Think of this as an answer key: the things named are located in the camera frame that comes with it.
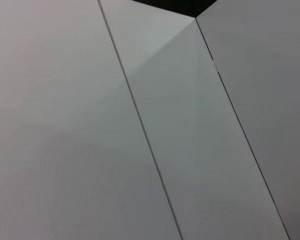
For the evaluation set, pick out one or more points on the black tablecloth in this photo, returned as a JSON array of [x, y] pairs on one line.
[[176, 5]]

